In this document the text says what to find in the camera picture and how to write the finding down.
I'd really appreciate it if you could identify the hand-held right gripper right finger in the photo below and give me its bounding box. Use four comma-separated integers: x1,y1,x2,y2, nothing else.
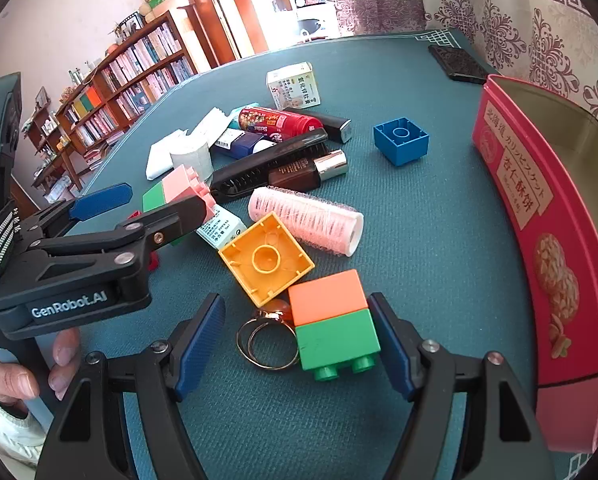
368,291,554,480

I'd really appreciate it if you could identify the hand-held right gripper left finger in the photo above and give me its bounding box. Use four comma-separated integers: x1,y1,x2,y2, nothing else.
34,292,227,480

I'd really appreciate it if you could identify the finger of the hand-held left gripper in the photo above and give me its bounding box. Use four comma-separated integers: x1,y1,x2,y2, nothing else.
26,183,133,247
26,193,220,286

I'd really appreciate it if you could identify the pink and green toy block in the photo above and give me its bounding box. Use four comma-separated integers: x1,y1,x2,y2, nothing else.
142,165,217,246

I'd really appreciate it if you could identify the teal and white small box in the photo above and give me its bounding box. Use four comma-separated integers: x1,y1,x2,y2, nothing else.
196,205,247,250

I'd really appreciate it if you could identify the white gauze roll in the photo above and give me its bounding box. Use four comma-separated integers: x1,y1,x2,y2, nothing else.
170,142,214,183

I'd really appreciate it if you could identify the white tissue packet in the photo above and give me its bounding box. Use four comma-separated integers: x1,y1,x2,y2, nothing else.
146,129,192,181

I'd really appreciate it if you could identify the orange and green toy block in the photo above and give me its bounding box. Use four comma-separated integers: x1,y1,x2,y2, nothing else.
288,269,382,380

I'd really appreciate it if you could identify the orange and yellow toy block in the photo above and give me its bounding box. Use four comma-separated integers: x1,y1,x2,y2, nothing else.
218,211,316,308

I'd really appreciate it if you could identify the gold pearl ring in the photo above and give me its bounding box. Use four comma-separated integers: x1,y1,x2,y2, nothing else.
236,297,300,372

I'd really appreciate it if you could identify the white crinkled wrapper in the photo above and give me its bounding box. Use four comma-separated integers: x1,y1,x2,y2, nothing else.
186,107,237,148

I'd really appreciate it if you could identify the blue and white tube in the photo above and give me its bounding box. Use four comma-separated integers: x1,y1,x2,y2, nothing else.
210,127,280,161

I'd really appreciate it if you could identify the black hairbrush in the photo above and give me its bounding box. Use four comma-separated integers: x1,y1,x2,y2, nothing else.
210,128,330,205

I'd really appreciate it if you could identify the pink hair roller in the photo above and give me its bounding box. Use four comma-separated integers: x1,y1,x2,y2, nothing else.
248,186,365,258

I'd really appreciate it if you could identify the brown bottle with silver cap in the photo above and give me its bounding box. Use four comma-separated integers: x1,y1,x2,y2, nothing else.
266,149,349,192

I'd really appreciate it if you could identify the blue toy block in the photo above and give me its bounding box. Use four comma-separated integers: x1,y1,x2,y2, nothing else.
373,117,430,167

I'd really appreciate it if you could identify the red cookie tin box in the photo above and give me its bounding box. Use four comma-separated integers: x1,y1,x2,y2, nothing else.
471,74,598,453

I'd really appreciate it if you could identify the person's left forearm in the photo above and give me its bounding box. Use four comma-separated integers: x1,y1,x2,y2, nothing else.
0,390,46,467

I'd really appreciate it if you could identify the teal cloth-covered desktop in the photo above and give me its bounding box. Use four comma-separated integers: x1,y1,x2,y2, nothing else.
29,27,598,480

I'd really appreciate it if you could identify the person's left hand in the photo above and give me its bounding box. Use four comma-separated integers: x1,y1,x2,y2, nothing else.
0,329,81,416

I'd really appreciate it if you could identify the small wooden shelf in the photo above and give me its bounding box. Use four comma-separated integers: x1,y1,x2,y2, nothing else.
22,87,87,196

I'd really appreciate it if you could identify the wooden bookshelf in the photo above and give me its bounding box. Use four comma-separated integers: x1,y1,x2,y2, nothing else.
59,10,200,161

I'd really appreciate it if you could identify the red candy tube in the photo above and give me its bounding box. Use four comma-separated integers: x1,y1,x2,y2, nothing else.
238,106,325,137

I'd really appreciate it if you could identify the white and yellow medicine box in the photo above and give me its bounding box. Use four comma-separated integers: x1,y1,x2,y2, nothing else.
266,61,323,111

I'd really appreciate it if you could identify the black lipstick tube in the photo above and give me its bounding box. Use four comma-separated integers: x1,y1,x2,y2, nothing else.
284,107,353,143

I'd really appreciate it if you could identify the white background appliance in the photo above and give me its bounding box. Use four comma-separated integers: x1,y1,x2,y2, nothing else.
293,0,336,42

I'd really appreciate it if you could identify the black phone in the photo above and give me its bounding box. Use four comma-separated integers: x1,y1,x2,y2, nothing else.
427,44,490,85

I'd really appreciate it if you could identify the patterned white purple curtain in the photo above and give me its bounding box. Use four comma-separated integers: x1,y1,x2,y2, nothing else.
324,0,598,146

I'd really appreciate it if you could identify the wooden door frame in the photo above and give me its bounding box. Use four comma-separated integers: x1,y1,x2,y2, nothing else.
174,0,270,68

